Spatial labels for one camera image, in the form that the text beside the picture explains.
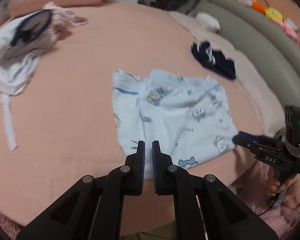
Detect beige bed blanket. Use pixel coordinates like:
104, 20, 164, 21
167, 11, 285, 137

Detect white plush pillow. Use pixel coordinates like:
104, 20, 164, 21
194, 12, 221, 33

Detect light blue cartoon shorts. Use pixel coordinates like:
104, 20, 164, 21
112, 70, 237, 179

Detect grey padded headboard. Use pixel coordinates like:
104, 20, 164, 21
190, 0, 300, 107

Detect person's right hand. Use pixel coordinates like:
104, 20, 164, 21
266, 166, 300, 209

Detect white navy-trimmed shirt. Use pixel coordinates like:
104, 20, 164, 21
0, 9, 57, 151

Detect pink patterned garment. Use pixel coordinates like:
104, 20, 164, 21
43, 2, 88, 33

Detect pink fluffy rug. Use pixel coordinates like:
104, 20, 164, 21
238, 161, 300, 239

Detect navy striped folded garment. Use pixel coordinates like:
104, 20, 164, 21
191, 41, 236, 80

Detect yellow sponge plush toy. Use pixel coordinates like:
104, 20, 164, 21
264, 7, 284, 22

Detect pink white plush toy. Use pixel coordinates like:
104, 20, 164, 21
273, 19, 298, 41

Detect carrot plush toy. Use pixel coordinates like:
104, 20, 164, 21
245, 0, 266, 14

